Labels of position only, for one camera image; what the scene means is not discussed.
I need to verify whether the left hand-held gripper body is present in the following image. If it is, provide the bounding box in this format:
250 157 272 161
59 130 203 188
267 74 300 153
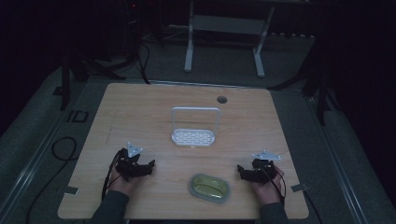
116 141 151 183

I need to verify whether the black hanging cable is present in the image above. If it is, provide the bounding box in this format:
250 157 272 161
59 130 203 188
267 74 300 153
136 40 152 85

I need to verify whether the person's right hand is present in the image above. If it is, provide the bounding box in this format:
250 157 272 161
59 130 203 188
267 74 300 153
251 165 286 206

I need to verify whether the black floor cable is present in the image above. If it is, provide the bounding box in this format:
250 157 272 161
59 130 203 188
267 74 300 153
25 135 78 224

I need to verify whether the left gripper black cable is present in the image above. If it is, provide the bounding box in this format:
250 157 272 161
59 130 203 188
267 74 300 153
101 149 124 202

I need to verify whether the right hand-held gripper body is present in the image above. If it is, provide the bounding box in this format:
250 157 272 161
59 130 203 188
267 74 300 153
244 149 282 185

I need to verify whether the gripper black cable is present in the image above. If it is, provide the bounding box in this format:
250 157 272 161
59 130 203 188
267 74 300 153
262 166 288 204
101 149 124 202

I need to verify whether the white metal stand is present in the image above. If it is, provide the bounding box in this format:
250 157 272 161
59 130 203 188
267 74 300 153
183 0 276 78

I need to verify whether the clear dish with yellow soap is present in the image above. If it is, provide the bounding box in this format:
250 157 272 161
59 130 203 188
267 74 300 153
188 173 231 205

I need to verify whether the black tripod stand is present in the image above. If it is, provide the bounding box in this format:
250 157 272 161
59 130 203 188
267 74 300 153
59 31 141 111
266 36 335 126

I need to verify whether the person's left hand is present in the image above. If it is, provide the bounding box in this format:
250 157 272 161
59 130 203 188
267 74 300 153
106 166 143 199

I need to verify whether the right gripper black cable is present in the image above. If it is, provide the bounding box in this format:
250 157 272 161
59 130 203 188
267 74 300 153
262 166 288 204

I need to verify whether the white soap rack with handle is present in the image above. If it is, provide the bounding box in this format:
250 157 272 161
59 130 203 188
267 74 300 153
170 106 222 148

